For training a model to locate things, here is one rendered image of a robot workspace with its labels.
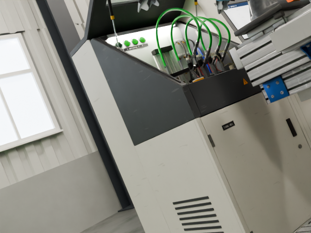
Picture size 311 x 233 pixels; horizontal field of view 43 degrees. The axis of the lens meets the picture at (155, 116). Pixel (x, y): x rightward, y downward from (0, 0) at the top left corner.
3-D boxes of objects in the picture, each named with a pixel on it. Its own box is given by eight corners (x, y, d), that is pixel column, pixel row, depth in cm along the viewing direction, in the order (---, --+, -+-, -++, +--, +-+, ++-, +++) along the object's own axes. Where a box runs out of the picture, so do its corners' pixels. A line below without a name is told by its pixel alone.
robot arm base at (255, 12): (296, 4, 152) (285, -19, 153) (276, 7, 142) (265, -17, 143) (265, 22, 164) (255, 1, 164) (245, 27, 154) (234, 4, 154)
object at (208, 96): (202, 115, 179) (187, 83, 180) (195, 118, 183) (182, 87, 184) (279, 83, 216) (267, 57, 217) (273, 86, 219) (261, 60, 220)
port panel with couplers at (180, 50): (189, 78, 250) (169, 34, 252) (185, 80, 253) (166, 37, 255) (202, 74, 258) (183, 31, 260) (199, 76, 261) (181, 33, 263)
